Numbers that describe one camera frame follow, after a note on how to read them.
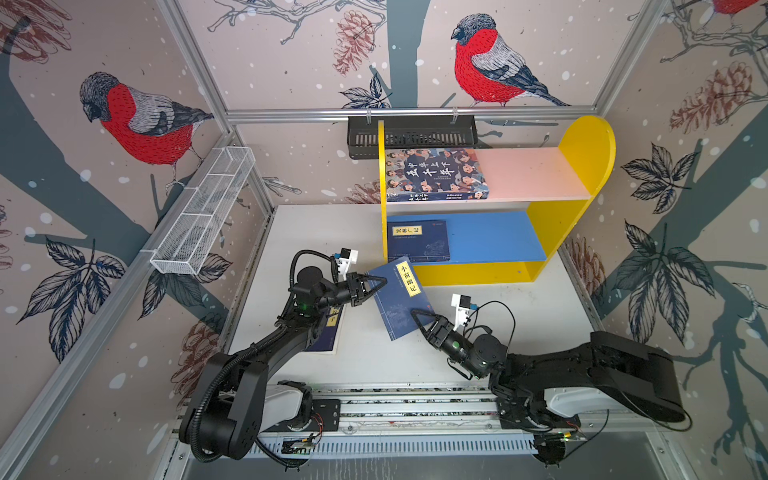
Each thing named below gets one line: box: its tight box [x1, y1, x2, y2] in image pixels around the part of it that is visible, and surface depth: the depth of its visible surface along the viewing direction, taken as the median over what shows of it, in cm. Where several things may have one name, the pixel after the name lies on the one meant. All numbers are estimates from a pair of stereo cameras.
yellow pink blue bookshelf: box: [378, 116, 616, 286], surface depth 74 cm
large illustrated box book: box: [386, 148, 490, 202], surface depth 70 cm
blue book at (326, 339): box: [307, 306, 344, 351], surface depth 89 cm
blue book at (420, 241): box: [387, 220, 451, 263], surface depth 91 cm
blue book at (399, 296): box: [368, 256, 434, 341], surface depth 75 cm
